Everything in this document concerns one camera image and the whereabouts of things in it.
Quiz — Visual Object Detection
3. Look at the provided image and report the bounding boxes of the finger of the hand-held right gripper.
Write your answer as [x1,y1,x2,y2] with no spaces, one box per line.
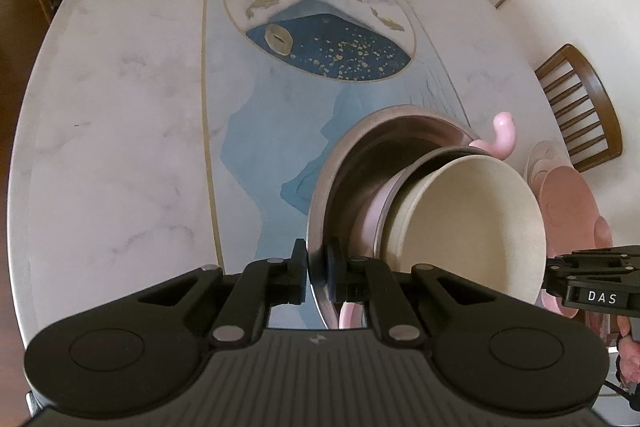
[545,258,640,291]
[572,245,640,264]

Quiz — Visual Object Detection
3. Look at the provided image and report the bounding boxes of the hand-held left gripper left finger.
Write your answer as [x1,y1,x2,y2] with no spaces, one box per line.
[135,238,308,349]

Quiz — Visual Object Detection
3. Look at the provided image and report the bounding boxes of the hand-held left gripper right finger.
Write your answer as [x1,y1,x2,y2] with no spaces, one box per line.
[325,241,501,349]

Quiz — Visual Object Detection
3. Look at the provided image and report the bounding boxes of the pink divided plate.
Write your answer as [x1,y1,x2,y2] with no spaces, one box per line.
[539,164,621,348]

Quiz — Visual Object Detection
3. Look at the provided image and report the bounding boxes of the pink handled bowl steel insert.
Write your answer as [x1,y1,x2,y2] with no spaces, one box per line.
[337,112,516,330]

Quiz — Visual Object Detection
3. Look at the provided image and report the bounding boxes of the small white plate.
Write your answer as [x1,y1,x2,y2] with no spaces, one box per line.
[532,149,568,188]

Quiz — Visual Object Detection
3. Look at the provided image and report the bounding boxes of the large white plate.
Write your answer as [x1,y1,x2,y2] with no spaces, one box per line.
[525,140,573,190]

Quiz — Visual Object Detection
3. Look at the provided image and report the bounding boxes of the large steel bowl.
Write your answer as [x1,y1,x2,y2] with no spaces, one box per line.
[306,104,481,333]

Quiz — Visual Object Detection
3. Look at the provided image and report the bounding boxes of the cream bowl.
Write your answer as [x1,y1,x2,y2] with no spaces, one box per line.
[380,154,547,303]

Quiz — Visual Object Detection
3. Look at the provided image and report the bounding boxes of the person's right hand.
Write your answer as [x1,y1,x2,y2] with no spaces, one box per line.
[615,316,640,384]

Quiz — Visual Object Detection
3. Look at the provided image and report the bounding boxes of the wooden slat-back chair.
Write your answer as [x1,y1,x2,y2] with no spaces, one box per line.
[534,43,623,172]

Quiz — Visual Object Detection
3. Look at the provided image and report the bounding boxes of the yellow tape roll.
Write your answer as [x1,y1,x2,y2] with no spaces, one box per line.
[264,24,294,56]

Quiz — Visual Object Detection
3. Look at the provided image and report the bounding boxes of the black cable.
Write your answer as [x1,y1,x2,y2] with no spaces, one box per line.
[602,377,640,402]

